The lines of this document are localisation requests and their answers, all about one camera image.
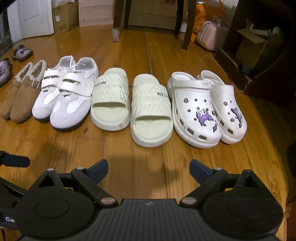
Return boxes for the white clog purple charms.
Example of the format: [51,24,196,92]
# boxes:
[167,71,222,147]
[198,70,247,145]

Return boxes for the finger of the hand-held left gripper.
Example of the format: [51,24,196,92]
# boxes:
[0,151,30,168]

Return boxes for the white door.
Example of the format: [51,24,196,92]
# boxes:
[7,0,55,40]

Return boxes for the light wooden board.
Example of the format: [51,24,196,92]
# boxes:
[79,0,116,28]

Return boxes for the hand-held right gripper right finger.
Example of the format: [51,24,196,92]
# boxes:
[180,159,262,207]

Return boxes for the closed brown cardboard box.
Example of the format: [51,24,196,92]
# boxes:
[52,0,80,33]

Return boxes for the cream slide sandal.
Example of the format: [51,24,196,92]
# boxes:
[130,74,173,148]
[90,68,129,132]

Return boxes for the white strap sneaker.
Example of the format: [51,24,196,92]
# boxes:
[50,58,99,132]
[32,56,77,123]

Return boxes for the orange bag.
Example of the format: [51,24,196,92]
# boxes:
[191,0,228,43]

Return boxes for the tan fleece-lined boot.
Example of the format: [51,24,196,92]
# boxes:
[10,59,48,123]
[1,62,34,120]

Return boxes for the pink suitcase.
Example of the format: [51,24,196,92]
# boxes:
[196,20,229,52]

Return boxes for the open cardboard box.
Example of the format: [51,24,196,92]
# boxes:
[236,17,286,77]

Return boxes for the dark wooden table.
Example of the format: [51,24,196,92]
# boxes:
[112,0,195,49]

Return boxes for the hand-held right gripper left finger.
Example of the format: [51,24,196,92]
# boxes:
[30,159,117,207]

